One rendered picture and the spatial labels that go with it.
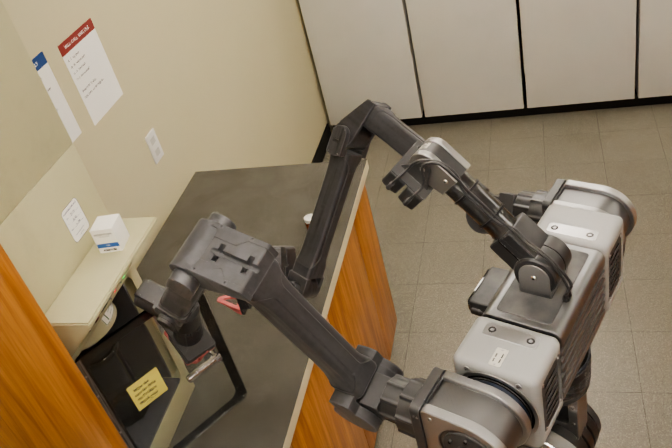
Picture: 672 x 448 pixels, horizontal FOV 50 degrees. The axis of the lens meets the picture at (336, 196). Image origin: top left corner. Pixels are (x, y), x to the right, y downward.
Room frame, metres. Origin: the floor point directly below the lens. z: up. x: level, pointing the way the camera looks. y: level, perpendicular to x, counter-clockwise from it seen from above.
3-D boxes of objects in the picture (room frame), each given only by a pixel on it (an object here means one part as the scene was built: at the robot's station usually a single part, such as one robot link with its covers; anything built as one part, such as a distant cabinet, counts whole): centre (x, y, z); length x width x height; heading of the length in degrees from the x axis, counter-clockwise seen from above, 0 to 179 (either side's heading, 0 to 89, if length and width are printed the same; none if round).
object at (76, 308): (1.20, 0.50, 1.46); 0.32 x 0.12 x 0.10; 160
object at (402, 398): (0.71, -0.03, 1.45); 0.09 x 0.08 x 0.12; 137
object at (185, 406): (1.16, 0.47, 1.19); 0.30 x 0.01 x 0.40; 123
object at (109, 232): (1.26, 0.47, 1.54); 0.05 x 0.05 x 0.06; 77
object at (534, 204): (1.08, -0.37, 1.45); 0.09 x 0.08 x 0.12; 137
